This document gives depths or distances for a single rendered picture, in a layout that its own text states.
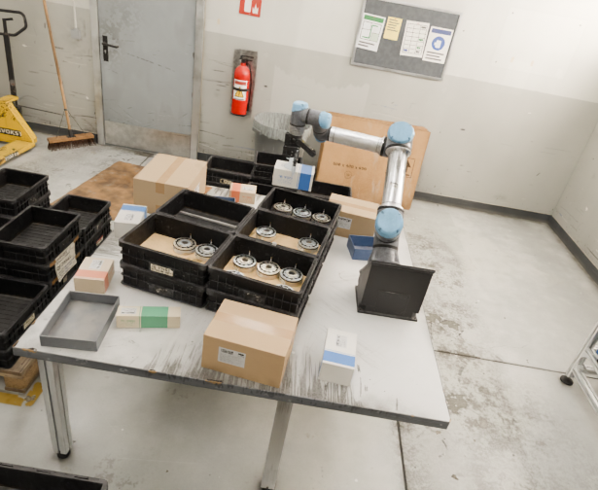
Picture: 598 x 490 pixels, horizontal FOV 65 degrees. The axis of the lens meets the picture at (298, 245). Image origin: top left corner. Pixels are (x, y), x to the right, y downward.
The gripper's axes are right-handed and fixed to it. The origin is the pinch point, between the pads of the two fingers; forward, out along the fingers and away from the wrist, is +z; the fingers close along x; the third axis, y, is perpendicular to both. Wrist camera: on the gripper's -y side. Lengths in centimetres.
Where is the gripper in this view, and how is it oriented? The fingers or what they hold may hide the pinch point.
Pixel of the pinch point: (294, 172)
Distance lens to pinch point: 243.7
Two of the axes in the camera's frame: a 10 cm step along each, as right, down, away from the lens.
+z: -1.5, 8.5, 5.1
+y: -9.9, -1.7, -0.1
